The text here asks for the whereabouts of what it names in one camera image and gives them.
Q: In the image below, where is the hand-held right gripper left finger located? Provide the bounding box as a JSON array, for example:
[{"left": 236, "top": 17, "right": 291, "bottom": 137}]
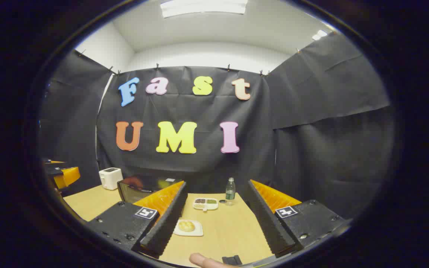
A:
[{"left": 86, "top": 181, "right": 188, "bottom": 259}]

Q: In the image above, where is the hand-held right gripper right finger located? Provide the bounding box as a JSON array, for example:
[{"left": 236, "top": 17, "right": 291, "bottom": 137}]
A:
[{"left": 245, "top": 179, "right": 349, "bottom": 258}]

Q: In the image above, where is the round bread bun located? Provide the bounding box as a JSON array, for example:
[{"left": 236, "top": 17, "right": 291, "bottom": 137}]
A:
[{"left": 178, "top": 220, "right": 196, "bottom": 233}]

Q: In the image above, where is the black electric oven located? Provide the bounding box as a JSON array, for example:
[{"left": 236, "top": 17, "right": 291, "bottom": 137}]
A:
[{"left": 117, "top": 175, "right": 183, "bottom": 204}]

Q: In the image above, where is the white square plate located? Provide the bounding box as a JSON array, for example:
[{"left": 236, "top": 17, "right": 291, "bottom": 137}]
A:
[{"left": 173, "top": 219, "right": 204, "bottom": 237}]

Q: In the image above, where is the white toaster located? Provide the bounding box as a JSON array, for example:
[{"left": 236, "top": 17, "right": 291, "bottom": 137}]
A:
[{"left": 99, "top": 167, "right": 123, "bottom": 191}]

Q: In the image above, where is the white divided seasoning dish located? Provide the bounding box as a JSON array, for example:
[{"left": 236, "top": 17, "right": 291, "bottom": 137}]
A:
[{"left": 193, "top": 198, "right": 219, "bottom": 211}]

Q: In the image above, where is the clear water bottle green label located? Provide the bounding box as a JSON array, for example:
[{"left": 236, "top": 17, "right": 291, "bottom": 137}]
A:
[{"left": 225, "top": 177, "right": 236, "bottom": 206}]

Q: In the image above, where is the large ceiling light panel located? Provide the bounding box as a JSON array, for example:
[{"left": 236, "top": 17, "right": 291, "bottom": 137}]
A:
[{"left": 160, "top": 0, "right": 248, "bottom": 18}]

